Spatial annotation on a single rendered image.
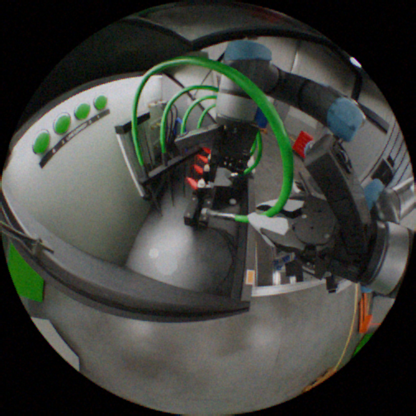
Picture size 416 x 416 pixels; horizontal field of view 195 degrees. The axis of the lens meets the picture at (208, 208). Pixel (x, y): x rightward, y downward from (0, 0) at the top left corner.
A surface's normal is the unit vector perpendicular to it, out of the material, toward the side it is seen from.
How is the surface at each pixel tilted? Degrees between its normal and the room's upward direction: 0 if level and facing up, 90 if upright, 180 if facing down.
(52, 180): 90
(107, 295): 43
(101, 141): 90
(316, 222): 48
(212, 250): 0
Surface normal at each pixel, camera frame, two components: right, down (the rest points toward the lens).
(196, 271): 0.11, -0.55
